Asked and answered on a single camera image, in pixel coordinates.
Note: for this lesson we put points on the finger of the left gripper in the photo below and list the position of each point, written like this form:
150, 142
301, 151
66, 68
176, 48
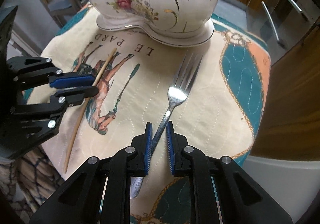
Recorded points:
75, 95
72, 81

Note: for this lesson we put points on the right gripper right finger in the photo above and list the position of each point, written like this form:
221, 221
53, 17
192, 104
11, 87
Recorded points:
220, 190

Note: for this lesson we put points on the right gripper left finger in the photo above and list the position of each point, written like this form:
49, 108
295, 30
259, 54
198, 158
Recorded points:
99, 190

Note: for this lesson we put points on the thin wooden chopstick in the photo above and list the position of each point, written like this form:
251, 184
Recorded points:
82, 112

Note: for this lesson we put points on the silver steel fork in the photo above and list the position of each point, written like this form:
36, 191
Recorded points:
178, 91

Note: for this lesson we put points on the wooden kitchen cabinets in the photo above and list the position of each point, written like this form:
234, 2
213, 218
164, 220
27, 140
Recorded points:
290, 126

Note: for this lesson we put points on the quilted printed table mat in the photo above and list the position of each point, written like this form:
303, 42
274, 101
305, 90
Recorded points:
221, 115

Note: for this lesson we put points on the built-in oven with handles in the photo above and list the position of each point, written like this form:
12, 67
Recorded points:
281, 24

